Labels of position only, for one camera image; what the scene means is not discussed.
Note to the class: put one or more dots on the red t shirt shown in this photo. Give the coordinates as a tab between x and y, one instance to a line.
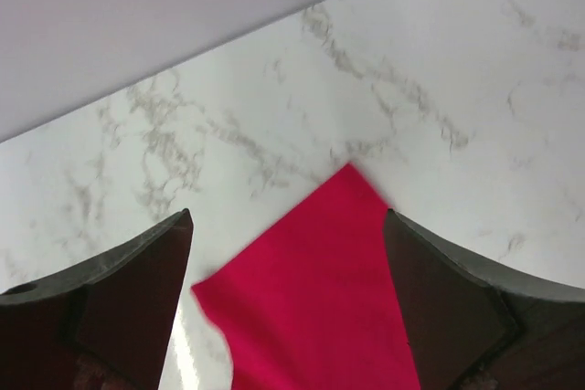
310	303

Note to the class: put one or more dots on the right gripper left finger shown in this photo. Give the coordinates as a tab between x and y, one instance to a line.
104	323

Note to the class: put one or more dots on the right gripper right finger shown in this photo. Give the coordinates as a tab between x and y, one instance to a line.
474	323

